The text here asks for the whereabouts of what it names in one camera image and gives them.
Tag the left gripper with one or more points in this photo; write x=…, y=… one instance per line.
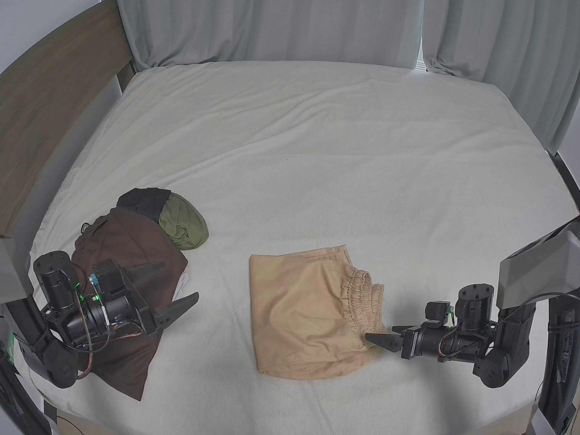
x=118, y=315

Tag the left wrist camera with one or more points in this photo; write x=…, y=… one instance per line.
x=108, y=279

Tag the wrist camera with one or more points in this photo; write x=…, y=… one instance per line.
x=108, y=279
x=437, y=311

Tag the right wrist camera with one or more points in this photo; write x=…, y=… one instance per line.
x=437, y=311

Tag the black garment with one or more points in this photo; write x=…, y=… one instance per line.
x=140, y=202

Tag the brown garment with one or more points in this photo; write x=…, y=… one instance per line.
x=136, y=243

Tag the green garment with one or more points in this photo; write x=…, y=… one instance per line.
x=185, y=224

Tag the window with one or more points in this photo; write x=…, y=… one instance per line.
x=421, y=66

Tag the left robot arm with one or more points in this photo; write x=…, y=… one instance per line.
x=54, y=279

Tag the bed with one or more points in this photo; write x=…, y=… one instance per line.
x=340, y=129

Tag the tan shorts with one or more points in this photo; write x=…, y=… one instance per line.
x=299, y=311

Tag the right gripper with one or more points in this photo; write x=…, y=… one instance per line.
x=428, y=343

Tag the white garment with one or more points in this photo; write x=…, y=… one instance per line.
x=181, y=286

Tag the small green object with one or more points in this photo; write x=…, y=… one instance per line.
x=10, y=345

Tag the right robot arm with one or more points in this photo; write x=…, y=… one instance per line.
x=534, y=270

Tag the pale green curtain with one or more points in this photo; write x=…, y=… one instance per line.
x=498, y=25
x=272, y=16

